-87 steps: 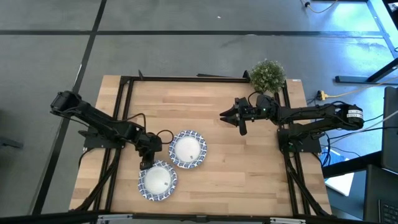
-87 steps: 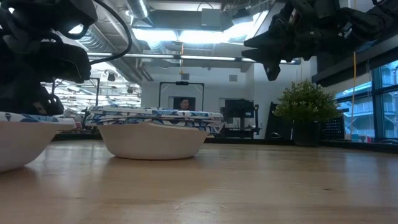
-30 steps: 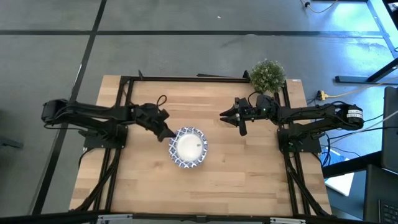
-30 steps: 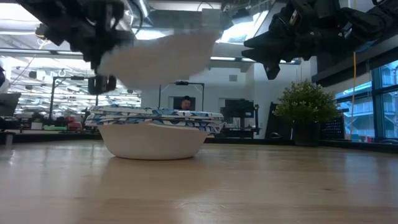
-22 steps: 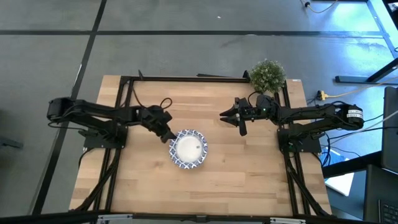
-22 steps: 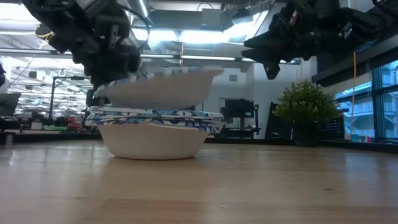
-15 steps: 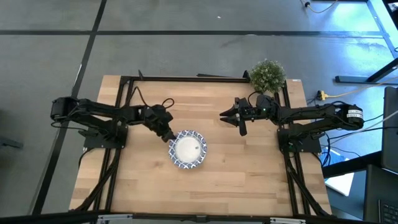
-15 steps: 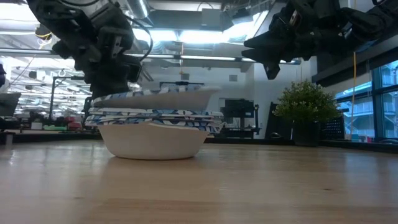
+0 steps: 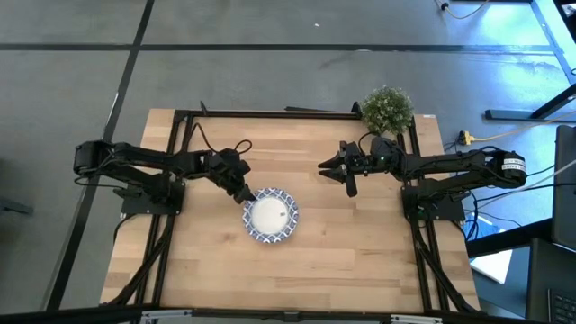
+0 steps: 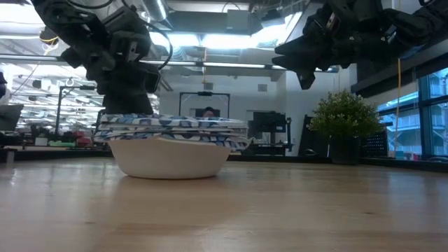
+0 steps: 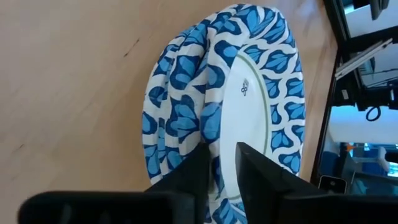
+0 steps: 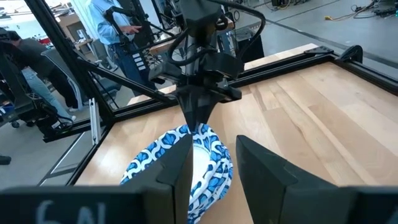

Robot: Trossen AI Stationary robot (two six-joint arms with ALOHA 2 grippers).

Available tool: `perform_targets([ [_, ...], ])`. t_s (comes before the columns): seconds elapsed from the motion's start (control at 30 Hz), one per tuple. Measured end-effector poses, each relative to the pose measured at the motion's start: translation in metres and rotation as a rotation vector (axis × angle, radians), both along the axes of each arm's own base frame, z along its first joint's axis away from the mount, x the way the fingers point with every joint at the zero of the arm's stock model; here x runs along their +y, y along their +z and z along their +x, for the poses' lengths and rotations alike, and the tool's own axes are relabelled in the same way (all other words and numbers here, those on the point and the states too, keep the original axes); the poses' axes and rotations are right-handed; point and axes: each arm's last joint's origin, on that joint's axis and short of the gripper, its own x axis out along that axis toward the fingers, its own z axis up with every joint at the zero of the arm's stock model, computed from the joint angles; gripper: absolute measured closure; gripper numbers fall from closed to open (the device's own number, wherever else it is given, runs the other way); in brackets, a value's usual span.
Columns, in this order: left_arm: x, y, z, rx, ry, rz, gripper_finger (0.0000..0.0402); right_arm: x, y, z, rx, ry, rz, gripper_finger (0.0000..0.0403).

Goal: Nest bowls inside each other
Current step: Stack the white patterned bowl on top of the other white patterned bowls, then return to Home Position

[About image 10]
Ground black window frame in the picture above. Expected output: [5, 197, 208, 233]
[351, 34, 448, 160]

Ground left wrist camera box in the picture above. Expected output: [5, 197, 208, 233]
[103, 5, 153, 64]

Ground blue white patterned paper bowl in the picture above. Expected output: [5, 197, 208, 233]
[92, 132, 253, 180]
[99, 113, 249, 129]

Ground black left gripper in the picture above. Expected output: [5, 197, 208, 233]
[86, 55, 161, 116]

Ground green flat item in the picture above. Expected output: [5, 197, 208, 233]
[48, 140, 77, 148]

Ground thin yellow cord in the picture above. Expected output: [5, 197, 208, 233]
[394, 57, 402, 155]

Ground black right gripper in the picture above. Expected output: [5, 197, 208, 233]
[272, 0, 393, 90]

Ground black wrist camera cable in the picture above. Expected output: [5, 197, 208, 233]
[146, 20, 174, 71]

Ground black flat panel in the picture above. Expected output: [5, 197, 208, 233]
[298, 114, 332, 158]

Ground black equipment station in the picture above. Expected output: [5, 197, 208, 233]
[246, 111, 294, 157]

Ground red storage items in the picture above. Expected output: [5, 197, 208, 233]
[71, 131, 92, 147]

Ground silver ventilation duct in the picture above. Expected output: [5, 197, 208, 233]
[141, 0, 169, 22]

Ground black rectangular rig frame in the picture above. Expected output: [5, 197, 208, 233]
[178, 91, 231, 118]

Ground small potted green plant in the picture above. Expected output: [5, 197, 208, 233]
[307, 89, 384, 165]

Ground black perforated panel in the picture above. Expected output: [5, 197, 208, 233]
[360, 131, 390, 159]

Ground dark computer monitor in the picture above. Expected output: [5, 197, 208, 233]
[0, 104, 25, 133]

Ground black rig stand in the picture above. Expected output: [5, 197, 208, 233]
[55, 85, 98, 138]

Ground grey ceiling unit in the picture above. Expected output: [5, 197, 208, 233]
[226, 9, 250, 31]

